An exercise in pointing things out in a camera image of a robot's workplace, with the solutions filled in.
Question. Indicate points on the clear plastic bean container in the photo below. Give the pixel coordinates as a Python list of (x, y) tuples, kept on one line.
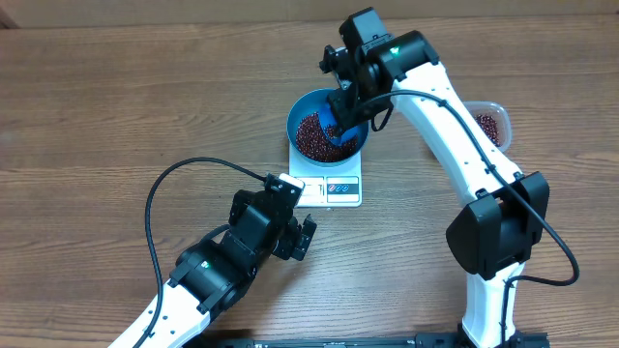
[(494, 120)]

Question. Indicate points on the blue plastic measuring scoop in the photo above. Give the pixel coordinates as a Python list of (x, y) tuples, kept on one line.
[(331, 129)]

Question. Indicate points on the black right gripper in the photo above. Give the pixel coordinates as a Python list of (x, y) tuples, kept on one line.
[(343, 102)]

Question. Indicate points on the white digital kitchen scale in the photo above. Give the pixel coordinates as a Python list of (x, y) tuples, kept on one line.
[(328, 184)]

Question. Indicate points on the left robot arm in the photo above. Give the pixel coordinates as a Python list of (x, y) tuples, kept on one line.
[(210, 277)]

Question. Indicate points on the red adzuki beans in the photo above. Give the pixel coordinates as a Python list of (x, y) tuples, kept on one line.
[(313, 144)]

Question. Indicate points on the teal blue bowl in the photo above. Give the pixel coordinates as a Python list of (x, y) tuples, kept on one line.
[(306, 105)]

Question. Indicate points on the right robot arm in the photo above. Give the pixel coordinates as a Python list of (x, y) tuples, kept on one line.
[(502, 209)]

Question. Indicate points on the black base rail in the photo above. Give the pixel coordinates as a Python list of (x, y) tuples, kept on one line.
[(419, 340)]

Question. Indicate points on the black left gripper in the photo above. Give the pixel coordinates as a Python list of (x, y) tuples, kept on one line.
[(287, 246)]

